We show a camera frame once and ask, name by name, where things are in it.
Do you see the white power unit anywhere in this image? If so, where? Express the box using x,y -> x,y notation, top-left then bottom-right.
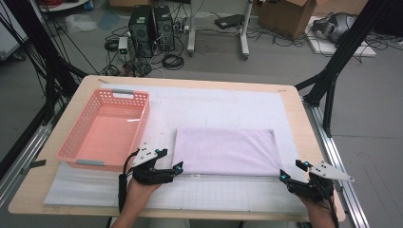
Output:
117,36 -> 129,62

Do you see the pink plastic basket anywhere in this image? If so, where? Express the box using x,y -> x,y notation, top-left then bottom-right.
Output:
56,88 -> 150,172

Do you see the round white table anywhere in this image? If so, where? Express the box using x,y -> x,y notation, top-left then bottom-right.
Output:
39,0 -> 90,13

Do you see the coiled black cable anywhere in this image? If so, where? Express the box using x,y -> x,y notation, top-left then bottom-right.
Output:
162,53 -> 185,71

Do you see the black metal frame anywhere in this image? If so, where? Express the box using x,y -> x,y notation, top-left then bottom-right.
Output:
294,0 -> 403,138
0,0 -> 89,172

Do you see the brown cardboard box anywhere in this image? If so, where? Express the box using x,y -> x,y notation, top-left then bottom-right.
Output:
258,0 -> 317,40

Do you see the lilac printed towel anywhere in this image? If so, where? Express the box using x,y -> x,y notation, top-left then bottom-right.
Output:
172,126 -> 284,178

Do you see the grey plastic device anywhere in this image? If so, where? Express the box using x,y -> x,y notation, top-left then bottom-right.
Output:
312,11 -> 358,44

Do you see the white floor board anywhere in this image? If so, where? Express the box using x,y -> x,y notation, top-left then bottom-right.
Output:
304,15 -> 378,59

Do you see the aluminium rail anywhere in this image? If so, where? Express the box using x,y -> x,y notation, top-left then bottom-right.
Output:
302,96 -> 371,228
0,123 -> 54,201

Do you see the white desk frame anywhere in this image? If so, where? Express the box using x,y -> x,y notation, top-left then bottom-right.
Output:
186,0 -> 255,61

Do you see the person's left hand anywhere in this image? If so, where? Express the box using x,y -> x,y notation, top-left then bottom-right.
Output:
121,178 -> 163,213

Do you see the white grid mat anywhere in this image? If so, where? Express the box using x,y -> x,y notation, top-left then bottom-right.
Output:
100,83 -> 308,214

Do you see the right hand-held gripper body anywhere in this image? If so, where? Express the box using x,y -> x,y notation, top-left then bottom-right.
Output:
287,160 -> 355,204

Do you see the clear plastic bag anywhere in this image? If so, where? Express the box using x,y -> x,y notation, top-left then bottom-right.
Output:
65,13 -> 100,34

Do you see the black flat device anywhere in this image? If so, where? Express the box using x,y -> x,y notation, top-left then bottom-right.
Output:
214,13 -> 247,30

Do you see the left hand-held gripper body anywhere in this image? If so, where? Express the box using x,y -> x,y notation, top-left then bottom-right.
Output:
130,143 -> 175,186

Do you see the black computer tower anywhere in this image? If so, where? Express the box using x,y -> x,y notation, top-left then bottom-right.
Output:
153,5 -> 176,52
127,5 -> 156,59

